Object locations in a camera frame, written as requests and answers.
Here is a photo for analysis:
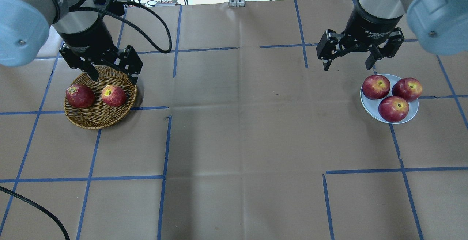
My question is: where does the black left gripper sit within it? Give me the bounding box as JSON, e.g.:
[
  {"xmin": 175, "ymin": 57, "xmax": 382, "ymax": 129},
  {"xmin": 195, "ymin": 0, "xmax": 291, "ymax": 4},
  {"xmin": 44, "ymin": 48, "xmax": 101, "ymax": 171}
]
[{"xmin": 60, "ymin": 33, "xmax": 143, "ymax": 85}]

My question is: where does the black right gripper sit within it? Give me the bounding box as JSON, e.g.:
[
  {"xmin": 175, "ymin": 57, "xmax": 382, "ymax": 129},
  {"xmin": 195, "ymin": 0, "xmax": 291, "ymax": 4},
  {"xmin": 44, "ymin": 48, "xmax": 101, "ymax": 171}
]
[{"xmin": 316, "ymin": 12, "xmax": 404, "ymax": 71}]

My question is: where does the red yellow apple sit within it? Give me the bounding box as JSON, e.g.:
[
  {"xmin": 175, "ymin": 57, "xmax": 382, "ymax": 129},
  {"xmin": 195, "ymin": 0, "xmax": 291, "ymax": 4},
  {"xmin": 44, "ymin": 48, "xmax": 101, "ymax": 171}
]
[{"xmin": 101, "ymin": 84, "xmax": 127, "ymax": 107}]

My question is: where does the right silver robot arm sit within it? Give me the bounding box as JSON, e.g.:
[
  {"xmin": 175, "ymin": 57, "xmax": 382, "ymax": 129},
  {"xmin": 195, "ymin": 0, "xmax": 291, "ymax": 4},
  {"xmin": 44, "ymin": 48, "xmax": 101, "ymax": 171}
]
[{"xmin": 316, "ymin": 0, "xmax": 468, "ymax": 70}]

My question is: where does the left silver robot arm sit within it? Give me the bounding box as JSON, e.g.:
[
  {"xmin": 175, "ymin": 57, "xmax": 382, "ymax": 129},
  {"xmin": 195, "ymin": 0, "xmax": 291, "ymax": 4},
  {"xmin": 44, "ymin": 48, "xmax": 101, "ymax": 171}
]
[{"xmin": 0, "ymin": 0, "xmax": 143, "ymax": 84}]

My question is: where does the red apple on plate left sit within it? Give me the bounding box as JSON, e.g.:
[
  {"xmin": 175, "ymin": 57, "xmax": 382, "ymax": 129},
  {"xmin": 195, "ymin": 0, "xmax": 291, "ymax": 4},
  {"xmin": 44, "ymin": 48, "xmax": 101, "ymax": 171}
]
[{"xmin": 361, "ymin": 74, "xmax": 391, "ymax": 100}]

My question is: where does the red apple on plate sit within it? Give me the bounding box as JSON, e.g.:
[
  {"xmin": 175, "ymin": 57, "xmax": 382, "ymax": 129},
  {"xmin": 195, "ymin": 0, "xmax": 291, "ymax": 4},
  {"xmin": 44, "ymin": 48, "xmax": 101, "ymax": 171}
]
[
  {"xmin": 361, "ymin": 74, "xmax": 391, "ymax": 100},
  {"xmin": 378, "ymin": 96, "xmax": 410, "ymax": 123},
  {"xmin": 392, "ymin": 77, "xmax": 423, "ymax": 103}
]

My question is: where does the dark red apple in basket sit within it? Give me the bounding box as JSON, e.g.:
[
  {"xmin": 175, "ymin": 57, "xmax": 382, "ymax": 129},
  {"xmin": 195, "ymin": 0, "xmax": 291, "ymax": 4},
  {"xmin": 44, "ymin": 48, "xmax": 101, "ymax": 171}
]
[{"xmin": 65, "ymin": 84, "xmax": 95, "ymax": 108}]

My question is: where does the woven wicker basket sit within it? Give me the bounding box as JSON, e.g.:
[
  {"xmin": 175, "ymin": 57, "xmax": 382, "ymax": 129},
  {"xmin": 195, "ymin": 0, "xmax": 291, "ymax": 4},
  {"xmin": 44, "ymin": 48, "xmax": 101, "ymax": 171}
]
[{"xmin": 64, "ymin": 65, "xmax": 137, "ymax": 130}]

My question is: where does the light blue plate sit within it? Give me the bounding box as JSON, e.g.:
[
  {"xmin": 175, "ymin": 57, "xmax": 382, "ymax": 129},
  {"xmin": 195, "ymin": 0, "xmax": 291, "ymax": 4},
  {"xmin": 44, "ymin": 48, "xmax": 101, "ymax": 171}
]
[{"xmin": 361, "ymin": 74, "xmax": 423, "ymax": 124}]

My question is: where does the red apple on plate front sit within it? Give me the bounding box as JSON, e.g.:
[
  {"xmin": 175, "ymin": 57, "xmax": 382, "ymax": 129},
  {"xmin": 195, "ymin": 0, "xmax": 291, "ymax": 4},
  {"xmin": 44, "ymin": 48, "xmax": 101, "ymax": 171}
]
[{"xmin": 378, "ymin": 96, "xmax": 410, "ymax": 123}]

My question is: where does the red apple on plate right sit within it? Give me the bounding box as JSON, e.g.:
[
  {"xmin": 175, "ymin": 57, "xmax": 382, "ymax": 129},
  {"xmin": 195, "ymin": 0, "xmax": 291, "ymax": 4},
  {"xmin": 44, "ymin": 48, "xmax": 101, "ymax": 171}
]
[{"xmin": 392, "ymin": 77, "xmax": 423, "ymax": 103}]

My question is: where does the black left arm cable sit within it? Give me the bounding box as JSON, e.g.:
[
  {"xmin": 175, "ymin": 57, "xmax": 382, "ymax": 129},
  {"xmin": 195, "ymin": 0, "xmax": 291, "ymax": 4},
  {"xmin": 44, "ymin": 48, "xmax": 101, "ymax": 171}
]
[{"xmin": 69, "ymin": 0, "xmax": 173, "ymax": 54}]

